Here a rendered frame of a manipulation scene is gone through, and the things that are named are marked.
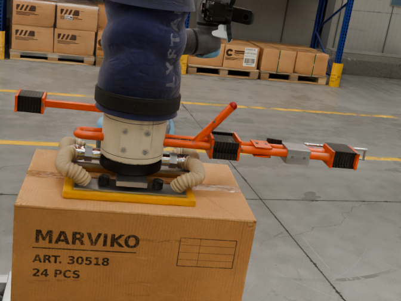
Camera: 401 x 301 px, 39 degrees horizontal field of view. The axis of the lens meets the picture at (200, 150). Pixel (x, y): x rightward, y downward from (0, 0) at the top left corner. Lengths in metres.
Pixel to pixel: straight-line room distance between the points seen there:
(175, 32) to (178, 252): 0.55
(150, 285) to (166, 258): 0.09
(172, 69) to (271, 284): 2.17
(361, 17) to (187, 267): 10.28
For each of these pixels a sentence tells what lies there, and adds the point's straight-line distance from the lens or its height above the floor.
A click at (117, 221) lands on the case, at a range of 1.42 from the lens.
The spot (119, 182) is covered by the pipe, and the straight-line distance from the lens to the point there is 1.45.
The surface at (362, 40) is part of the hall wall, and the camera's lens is 11.65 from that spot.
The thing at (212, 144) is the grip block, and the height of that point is 1.25.
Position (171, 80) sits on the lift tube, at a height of 1.43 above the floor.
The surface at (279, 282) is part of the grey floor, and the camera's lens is 3.44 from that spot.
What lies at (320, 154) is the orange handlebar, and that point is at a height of 1.25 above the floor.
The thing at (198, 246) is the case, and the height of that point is 1.03.
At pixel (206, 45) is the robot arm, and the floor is 1.44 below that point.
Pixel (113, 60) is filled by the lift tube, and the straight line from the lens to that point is 1.42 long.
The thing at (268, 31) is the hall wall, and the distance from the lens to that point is 10.76.
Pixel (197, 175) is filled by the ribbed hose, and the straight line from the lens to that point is 1.48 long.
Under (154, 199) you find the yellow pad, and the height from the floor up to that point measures 1.13.
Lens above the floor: 1.72
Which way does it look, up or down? 18 degrees down
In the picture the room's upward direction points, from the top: 8 degrees clockwise
